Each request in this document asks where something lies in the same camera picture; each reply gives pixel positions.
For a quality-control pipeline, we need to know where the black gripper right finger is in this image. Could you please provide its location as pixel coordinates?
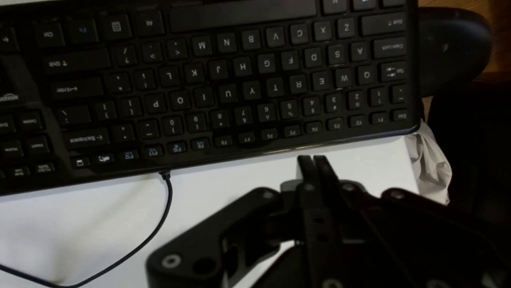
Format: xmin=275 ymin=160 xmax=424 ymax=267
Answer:
xmin=315 ymin=154 xmax=511 ymax=288

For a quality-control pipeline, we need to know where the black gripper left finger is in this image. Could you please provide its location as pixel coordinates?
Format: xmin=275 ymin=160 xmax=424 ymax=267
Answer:
xmin=146 ymin=154 xmax=323 ymax=288

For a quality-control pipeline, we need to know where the black computer keyboard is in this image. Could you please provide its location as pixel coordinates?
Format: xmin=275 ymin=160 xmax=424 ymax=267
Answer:
xmin=0 ymin=0 xmax=424 ymax=197

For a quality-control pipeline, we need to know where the crumpled white cloth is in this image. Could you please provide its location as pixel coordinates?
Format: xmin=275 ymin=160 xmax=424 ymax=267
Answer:
xmin=406 ymin=120 xmax=456 ymax=208

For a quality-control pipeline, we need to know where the black office chair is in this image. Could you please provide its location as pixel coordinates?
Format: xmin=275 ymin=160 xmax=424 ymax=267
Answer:
xmin=426 ymin=74 xmax=511 ymax=242

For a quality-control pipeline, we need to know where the black rounded chair armrest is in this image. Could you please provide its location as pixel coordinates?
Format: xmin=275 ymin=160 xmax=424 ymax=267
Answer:
xmin=418 ymin=7 xmax=496 ymax=99

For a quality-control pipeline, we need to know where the thin black keyboard cable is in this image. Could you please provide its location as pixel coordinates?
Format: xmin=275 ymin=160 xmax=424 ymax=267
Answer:
xmin=0 ymin=170 xmax=176 ymax=288

